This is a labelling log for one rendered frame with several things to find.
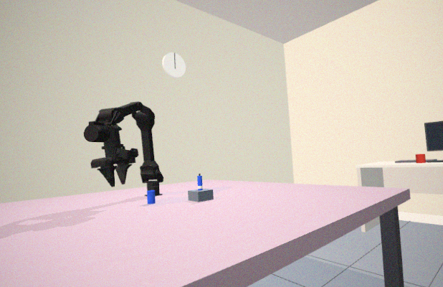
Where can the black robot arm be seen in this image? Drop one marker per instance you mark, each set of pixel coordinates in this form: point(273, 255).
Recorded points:
point(105, 129)

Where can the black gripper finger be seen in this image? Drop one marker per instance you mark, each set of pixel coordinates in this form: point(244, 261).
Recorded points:
point(122, 172)
point(108, 173)

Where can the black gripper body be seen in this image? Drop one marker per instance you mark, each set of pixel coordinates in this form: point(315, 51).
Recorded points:
point(109, 160)

